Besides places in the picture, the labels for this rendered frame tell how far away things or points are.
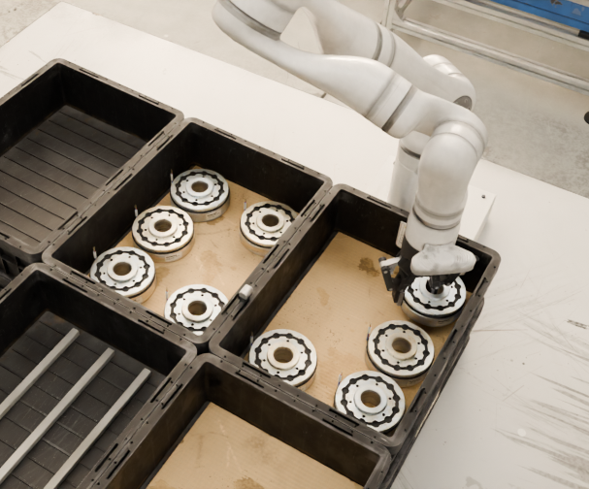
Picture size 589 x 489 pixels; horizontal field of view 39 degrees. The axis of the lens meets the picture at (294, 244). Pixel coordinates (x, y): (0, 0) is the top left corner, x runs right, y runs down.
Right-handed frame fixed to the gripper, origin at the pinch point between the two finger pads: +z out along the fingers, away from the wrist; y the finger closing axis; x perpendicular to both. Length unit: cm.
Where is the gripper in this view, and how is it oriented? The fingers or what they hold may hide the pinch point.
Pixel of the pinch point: (413, 293)
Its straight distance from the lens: 134.0
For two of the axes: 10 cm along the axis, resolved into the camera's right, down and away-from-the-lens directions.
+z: -0.6, 6.5, 7.6
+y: -9.9, 0.8, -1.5
